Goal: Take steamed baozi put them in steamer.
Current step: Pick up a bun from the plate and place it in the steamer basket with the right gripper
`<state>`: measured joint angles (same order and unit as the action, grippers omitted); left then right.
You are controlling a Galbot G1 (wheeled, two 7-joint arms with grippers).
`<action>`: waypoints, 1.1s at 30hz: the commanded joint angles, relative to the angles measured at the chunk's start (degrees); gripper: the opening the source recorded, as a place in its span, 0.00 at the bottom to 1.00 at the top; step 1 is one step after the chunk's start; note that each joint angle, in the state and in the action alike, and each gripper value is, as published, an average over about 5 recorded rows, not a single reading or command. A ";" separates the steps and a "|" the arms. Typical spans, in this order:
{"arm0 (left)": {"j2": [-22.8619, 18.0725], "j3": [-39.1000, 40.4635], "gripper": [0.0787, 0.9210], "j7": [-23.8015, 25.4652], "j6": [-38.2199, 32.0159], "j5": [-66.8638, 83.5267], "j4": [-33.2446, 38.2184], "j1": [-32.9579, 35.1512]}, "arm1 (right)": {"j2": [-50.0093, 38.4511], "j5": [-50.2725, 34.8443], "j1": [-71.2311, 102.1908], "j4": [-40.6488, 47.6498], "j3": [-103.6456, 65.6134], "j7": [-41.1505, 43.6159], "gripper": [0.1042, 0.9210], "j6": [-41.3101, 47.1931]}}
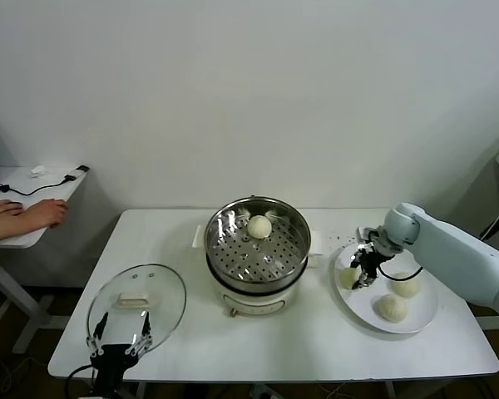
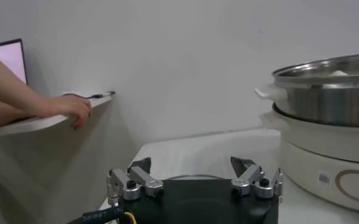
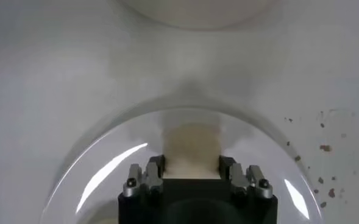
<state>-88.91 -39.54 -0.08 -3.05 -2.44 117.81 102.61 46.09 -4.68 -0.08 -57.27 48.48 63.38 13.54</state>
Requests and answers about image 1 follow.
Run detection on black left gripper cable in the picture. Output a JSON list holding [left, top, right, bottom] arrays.
[[65, 363, 97, 399]]

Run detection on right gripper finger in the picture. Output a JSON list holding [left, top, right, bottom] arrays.
[[351, 271, 376, 291], [348, 243, 368, 271]]

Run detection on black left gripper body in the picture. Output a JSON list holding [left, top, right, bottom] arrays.
[[91, 344, 138, 399]]

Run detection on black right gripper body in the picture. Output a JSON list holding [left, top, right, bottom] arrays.
[[359, 244, 388, 278]]

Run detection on white steamed baozi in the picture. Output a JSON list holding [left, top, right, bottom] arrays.
[[247, 214, 272, 240], [389, 272, 422, 298], [373, 293, 409, 323], [337, 268, 361, 291]]

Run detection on person bare hand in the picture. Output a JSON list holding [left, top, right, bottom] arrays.
[[22, 198, 71, 229], [0, 199, 25, 224]]

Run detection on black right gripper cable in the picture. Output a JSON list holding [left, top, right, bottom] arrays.
[[376, 264, 425, 282]]

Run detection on white electric cooking pot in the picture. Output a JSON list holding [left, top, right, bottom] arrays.
[[190, 224, 326, 320]]

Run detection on white round plate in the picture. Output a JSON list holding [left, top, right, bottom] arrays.
[[330, 243, 440, 335]]

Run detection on perforated steel steamer basket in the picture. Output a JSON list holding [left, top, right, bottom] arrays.
[[203, 198, 313, 294]]

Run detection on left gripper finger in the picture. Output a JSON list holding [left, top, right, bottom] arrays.
[[86, 312, 111, 358], [126, 311, 154, 357]]

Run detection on white side desk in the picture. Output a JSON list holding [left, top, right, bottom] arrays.
[[0, 165, 89, 354]]

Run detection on person bare forearm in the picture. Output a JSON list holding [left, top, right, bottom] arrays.
[[0, 215, 29, 246]]

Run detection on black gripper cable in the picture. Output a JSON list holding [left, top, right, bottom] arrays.
[[65, 363, 97, 399], [376, 264, 425, 282]]

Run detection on glass lid with white handle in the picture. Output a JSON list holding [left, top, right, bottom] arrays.
[[86, 264, 187, 359]]

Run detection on black cable with adapter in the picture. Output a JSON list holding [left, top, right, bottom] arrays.
[[0, 165, 91, 196]]

